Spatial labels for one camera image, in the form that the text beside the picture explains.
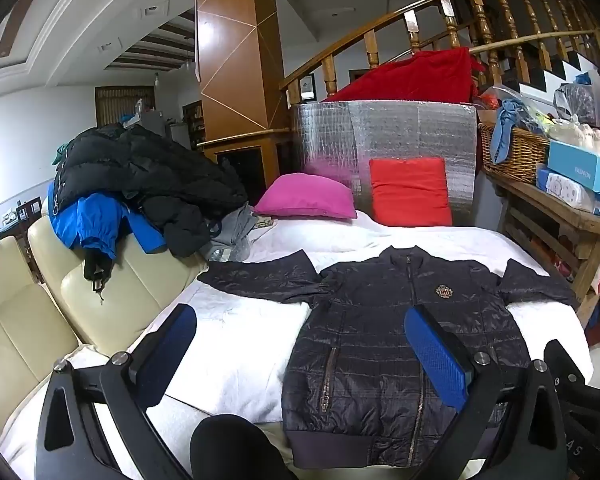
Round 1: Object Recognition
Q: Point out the black quilted jacket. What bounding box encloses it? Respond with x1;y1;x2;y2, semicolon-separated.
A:
198;245;580;472

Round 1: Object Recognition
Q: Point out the dark wooden chair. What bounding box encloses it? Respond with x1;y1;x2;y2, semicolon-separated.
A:
0;199;44;242

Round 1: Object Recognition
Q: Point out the clear plastic bag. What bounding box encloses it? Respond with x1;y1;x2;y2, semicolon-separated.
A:
553;72;600;131

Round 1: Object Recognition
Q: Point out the wooden side table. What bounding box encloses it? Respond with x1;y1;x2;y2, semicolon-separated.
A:
482;166;600;331

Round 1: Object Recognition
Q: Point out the pink pillow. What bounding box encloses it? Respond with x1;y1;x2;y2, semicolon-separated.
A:
253;172;358;220

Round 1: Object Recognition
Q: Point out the red pillow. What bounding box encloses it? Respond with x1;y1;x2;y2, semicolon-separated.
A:
369;157;454;227

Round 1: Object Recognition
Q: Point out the wooden cabinet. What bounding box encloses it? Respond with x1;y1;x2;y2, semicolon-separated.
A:
196;127;295;207

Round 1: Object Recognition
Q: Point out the brown wooden door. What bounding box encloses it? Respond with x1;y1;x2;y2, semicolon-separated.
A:
94;85;157;128

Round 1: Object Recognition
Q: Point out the white textured blanket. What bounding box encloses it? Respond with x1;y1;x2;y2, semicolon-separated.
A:
0;209;595;480

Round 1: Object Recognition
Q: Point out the white dotted box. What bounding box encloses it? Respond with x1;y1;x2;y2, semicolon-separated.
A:
535;164;597;214

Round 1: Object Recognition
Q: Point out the blue cloth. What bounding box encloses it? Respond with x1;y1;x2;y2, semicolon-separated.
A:
490;99;551;165

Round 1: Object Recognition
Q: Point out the wicker basket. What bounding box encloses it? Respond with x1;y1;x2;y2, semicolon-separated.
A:
477;122;551;186

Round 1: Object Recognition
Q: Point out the light blue cardboard box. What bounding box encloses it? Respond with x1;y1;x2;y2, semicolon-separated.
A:
546;139;600;195

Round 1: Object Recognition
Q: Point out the blue jacket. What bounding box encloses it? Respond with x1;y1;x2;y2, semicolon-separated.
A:
47;180;170;263

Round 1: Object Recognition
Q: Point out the wooden column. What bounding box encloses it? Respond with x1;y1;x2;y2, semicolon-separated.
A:
195;0;292;142

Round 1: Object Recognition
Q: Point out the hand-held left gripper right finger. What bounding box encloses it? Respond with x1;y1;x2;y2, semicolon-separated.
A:
403;304;567;480

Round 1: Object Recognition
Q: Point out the cream leather sofa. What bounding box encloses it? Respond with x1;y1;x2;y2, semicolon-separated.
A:
0;199;208;441

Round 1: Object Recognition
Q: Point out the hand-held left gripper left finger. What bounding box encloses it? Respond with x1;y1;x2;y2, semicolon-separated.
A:
35;304;198;480

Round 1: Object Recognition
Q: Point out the grey garment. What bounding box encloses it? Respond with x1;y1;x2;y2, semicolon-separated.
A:
200;203;258;263

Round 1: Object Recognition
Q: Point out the red blanket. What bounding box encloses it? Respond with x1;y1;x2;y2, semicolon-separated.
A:
321;47;486;105

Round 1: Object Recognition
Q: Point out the wooden stair railing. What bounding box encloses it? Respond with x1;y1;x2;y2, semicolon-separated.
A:
279;0;600;107

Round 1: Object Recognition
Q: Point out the silver foil mat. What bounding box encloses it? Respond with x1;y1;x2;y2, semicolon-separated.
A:
290;100;478;227

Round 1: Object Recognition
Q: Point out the pile of dark coats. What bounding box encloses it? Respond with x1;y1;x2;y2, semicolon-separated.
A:
55;122;250;281

